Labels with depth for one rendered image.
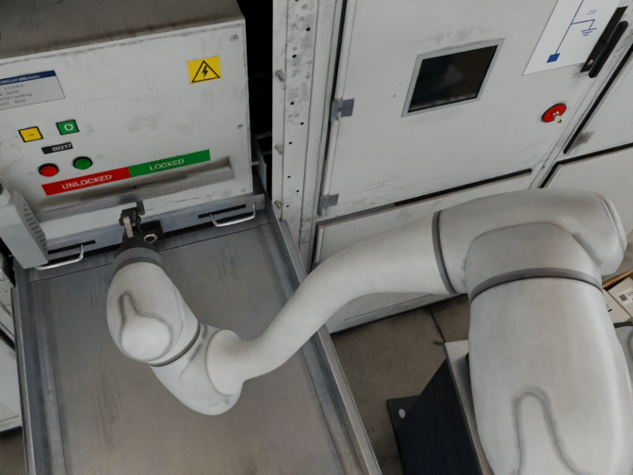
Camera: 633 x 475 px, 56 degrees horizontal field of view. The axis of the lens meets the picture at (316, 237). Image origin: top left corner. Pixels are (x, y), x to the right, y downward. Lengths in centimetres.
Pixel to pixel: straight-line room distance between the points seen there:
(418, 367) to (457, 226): 157
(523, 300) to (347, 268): 23
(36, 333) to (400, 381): 128
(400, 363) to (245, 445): 109
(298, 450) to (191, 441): 20
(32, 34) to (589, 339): 88
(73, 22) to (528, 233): 76
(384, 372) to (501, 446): 161
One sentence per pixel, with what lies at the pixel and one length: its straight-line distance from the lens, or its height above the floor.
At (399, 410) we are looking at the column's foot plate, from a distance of 212.
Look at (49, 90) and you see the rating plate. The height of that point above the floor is 132.
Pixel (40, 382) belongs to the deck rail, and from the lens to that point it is 131.
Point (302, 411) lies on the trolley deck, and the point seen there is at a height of 85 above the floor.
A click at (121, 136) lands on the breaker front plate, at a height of 119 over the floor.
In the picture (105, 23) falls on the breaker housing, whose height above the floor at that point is 139.
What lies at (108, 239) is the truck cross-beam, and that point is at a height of 89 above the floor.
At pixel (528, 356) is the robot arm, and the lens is 57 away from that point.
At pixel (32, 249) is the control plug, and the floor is 106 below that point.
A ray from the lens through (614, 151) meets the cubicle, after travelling 188.
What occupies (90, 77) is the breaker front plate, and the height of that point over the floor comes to 133.
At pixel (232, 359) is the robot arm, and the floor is 115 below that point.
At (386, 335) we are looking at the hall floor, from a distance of 223.
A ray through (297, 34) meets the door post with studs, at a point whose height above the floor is 138.
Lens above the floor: 202
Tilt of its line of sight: 58 degrees down
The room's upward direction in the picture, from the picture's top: 7 degrees clockwise
